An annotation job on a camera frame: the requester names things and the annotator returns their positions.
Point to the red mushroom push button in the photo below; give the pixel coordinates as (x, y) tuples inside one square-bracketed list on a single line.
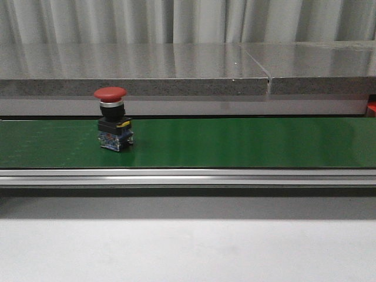
[(114, 128)]

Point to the grey stone slab shelf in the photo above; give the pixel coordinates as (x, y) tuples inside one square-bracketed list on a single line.
[(203, 69)]

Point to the green conveyor belt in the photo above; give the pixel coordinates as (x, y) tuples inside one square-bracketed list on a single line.
[(225, 142)]

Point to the red plastic tray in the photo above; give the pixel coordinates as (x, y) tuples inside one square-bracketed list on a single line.
[(371, 109)]

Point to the grey curtain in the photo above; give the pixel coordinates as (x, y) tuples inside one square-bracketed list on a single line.
[(186, 21)]

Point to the aluminium conveyor side rail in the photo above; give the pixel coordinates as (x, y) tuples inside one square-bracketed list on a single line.
[(179, 177)]

